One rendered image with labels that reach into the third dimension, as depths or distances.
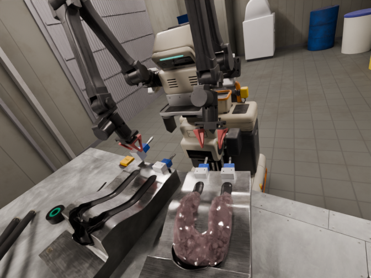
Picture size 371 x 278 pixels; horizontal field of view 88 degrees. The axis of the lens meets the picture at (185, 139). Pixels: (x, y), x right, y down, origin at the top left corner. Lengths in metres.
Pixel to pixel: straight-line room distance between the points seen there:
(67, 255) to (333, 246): 0.80
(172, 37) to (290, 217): 0.82
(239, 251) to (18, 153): 2.86
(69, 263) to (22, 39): 2.87
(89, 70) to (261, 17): 5.37
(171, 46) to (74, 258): 0.86
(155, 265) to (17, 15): 3.20
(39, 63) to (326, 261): 3.30
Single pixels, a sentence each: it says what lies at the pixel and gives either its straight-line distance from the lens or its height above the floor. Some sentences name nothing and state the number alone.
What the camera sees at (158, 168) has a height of 0.91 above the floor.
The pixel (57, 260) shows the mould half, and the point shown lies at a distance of 0.85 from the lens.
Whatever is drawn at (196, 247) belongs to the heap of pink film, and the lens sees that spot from 0.59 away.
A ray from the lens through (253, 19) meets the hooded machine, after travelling 5.97.
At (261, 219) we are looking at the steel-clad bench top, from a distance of 0.73.
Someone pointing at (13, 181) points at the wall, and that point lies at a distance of 3.14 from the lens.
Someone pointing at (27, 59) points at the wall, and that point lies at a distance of 3.25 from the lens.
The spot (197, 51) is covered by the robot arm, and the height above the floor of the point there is 1.31.
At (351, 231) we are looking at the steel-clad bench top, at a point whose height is 0.80.
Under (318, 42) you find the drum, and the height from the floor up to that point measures 0.18.
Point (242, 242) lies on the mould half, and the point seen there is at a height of 0.88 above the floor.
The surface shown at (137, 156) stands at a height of 0.96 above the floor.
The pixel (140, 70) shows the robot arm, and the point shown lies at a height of 1.26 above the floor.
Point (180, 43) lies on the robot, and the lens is 0.89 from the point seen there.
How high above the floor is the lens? 1.40
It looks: 31 degrees down
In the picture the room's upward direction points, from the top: 16 degrees counter-clockwise
